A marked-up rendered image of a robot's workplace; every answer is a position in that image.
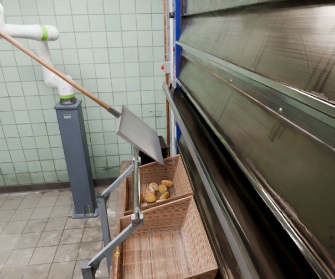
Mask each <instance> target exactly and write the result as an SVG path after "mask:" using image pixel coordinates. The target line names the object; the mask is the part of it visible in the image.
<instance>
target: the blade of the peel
mask: <svg viewBox="0 0 335 279"><path fill-rule="evenodd" d="M120 113H121V116H120V117H119V118H118V122H117V129H116V134H117V135H118V136H120V137H121V138H123V139H124V140H125V141H127V142H128V143H130V144H132V145H133V146H135V147H136V148H138V149H139V150H140V151H142V152H143V153H145V154H146V155H148V156H150V157H151V158H153V159H154V160H155V161H157V162H158V163H160V164H161V165H163V166H164V161H163V157H162V151H161V147H160V143H159V138H158V133H157V132H156V131H155V130H153V129H152V128H151V127H150V126H149V125H148V124H146V123H145V122H144V121H142V120H141V119H140V118H139V117H138V116H136V115H135V114H134V113H133V112H132V111H131V110H129V109H128V108H127V107H126V106H125V105H123V104H122V105H121V106H120Z"/></svg>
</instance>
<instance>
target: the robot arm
mask: <svg viewBox="0 0 335 279"><path fill-rule="evenodd" d="M0 30H2V31H3V32H5V33H6V34H8V35H9V36H10V37H12V38H21V39H31V40H32V41H33V43H34V45H35V48H36V50H37V53H38V56H39V57H40V58H42V59H43V60H45V61H46V62H47V63H49V64H50V65H52V66H53V67H54V65H53V62H52V59H51V56H50V51H49V47H48V41H49V42H53V41H56V40H57V39H58V38H59V31H58V29H57V28H56V27H55V26H53V25H38V24H33V25H16V24H5V23H4V8H3V6H2V5H1V4H0ZM0 39H4V38H2V37H1V36H0ZM41 66H42V71H43V76H44V83H45V85H46V86H47V87H48V88H50V89H58V93H59V96H60V102H59V104H60V105H62V106H67V105H73V104H76V101H77V98H75V96H74V89H73V86H71V85H70V84H69V83H67V82H66V81H65V80H63V79H62V78H60V77H58V76H57V75H56V74H54V73H53V72H52V71H50V70H49V69H47V68H46V67H44V66H43V65H42V64H41Z"/></svg>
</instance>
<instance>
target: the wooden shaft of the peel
mask: <svg viewBox="0 0 335 279"><path fill-rule="evenodd" d="M0 36H1V37H2V38H4V39H5V40H7V41H8V42H10V43H11V44H13V45H14V46H15V47H17V48H18V49H20V50H21V51H23V52H24V53H26V54H27V55H29V56H30V57H31V58H33V59H34V60H36V61H37V62H38V63H40V64H42V65H43V66H44V67H46V68H47V69H49V70H50V71H52V72H53V73H54V74H56V75H57V76H58V77H60V78H62V79H63V80H65V81H66V82H67V83H69V84H70V85H71V86H73V87H74V88H76V89H78V90H79V91H80V92H82V93H83V94H85V95H86V96H87V97H89V98H91V99H92V100H93V101H95V102H96V103H98V104H99V105H100V106H102V107H103V108H105V109H106V110H108V108H109V105H107V104H106V103H104V102H103V101H101V100H100V99H98V98H97V97H96V96H94V95H93V94H92V93H90V92H88V91H87V90H86V89H84V88H83V87H82V86H80V85H79V84H77V83H76V82H74V81H73V80H72V79H70V78H69V77H67V76H66V75H64V74H63V73H62V72H60V71H59V70H57V69H56V68H55V67H53V66H52V65H50V64H49V63H47V62H46V61H45V60H43V59H42V58H40V57H39V56H37V55H36V54H34V53H33V52H32V51H30V50H29V49H27V48H26V47H25V46H23V45H22V44H21V43H19V42H17V41H16V40H15V39H13V38H12V37H10V36H9V35H8V34H6V33H5V32H3V31H2V30H0Z"/></svg>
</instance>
